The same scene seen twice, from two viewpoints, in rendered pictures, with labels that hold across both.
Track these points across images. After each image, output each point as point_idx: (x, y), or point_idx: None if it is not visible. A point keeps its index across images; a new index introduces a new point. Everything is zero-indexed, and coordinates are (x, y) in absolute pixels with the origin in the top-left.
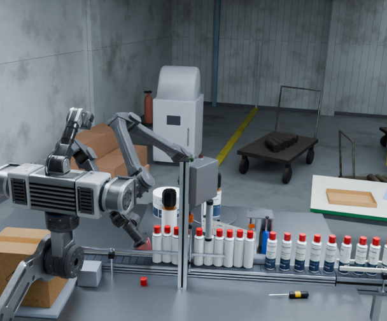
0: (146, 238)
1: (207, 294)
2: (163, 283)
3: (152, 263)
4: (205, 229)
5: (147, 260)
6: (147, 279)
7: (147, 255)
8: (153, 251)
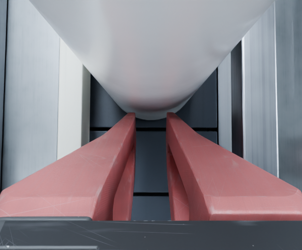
0: (160, 247)
1: None
2: None
3: (200, 113)
4: None
5: (140, 162)
6: (279, 140)
7: None
8: (274, 62)
